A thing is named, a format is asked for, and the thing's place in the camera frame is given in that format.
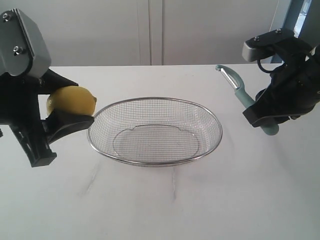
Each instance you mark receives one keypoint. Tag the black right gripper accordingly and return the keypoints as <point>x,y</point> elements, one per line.
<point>294,89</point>

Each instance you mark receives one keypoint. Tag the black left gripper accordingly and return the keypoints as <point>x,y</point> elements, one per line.
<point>19,109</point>

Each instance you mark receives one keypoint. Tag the yellow lemon with sticker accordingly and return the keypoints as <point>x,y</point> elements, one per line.
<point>72,99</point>

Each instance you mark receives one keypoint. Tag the teal handled peeler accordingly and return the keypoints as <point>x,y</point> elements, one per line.
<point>236,82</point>

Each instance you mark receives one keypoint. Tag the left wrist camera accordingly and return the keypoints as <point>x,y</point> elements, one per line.
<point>22,47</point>

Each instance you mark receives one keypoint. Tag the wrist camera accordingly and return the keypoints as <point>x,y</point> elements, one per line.
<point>263,46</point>
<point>22,47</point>

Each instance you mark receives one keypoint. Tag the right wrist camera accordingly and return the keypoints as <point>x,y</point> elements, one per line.
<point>263,46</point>

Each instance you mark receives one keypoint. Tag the oval wire mesh basket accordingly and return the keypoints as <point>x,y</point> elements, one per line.
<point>155,131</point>

